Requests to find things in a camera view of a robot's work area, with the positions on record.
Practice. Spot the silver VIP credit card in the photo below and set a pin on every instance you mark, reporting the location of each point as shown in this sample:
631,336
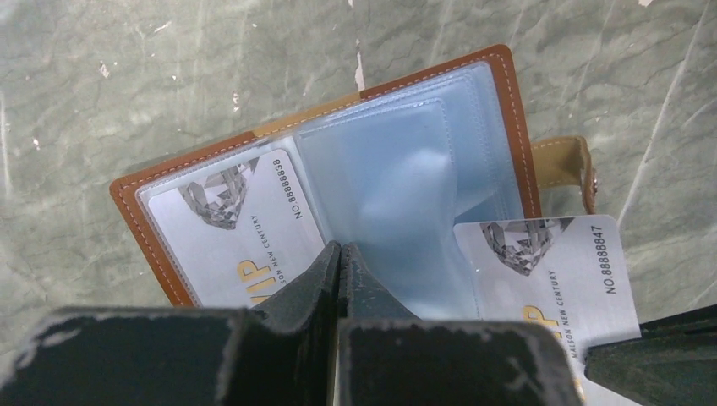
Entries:
236,229

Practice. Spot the brown leather card holder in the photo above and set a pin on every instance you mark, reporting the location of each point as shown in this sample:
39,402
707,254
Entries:
393,169

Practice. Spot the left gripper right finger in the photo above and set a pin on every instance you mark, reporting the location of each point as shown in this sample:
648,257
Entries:
386,355

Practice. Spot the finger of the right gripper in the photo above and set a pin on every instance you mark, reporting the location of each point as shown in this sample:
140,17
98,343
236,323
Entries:
672,363

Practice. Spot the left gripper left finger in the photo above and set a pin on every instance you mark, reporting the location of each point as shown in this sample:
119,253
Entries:
276,353

